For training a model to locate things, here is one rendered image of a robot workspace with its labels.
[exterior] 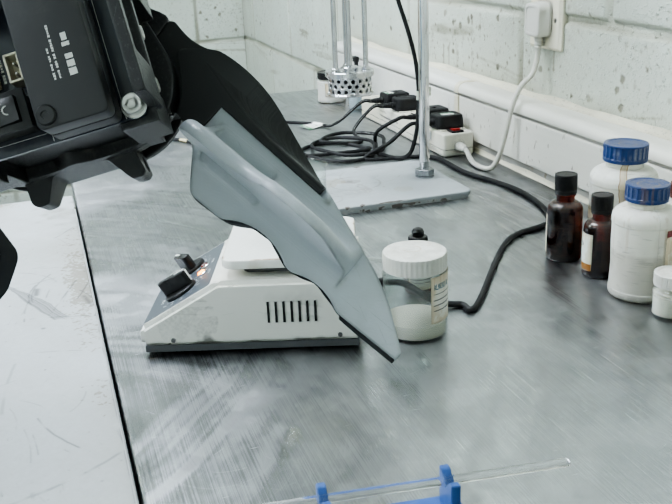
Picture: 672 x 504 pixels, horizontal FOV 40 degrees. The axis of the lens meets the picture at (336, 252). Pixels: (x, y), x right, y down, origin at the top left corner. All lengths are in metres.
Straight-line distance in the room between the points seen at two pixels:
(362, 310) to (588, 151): 0.98
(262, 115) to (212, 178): 0.03
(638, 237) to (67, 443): 0.55
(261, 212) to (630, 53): 0.98
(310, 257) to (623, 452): 0.45
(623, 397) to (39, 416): 0.47
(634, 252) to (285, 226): 0.68
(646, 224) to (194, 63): 0.68
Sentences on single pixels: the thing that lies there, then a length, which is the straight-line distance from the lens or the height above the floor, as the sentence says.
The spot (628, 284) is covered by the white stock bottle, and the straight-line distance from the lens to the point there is 0.94.
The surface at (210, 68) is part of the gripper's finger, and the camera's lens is 0.29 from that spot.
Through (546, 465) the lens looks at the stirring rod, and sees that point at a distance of 0.61.
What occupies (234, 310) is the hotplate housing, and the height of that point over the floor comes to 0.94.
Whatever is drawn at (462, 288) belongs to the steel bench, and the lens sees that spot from 0.96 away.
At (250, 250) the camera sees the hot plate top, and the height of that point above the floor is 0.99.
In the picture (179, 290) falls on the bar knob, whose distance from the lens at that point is 0.85.
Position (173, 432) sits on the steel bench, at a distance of 0.73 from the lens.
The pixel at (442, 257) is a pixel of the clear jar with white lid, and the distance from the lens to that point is 0.82.
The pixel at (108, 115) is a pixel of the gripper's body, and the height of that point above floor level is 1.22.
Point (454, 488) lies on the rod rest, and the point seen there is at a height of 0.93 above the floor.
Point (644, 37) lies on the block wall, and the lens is 1.21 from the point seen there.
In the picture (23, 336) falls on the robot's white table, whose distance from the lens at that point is 0.94.
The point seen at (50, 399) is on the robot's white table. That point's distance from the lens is 0.81.
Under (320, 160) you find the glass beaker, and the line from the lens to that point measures 0.85.
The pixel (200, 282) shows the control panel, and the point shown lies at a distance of 0.85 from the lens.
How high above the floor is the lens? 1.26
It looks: 20 degrees down
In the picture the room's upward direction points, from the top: 3 degrees counter-clockwise
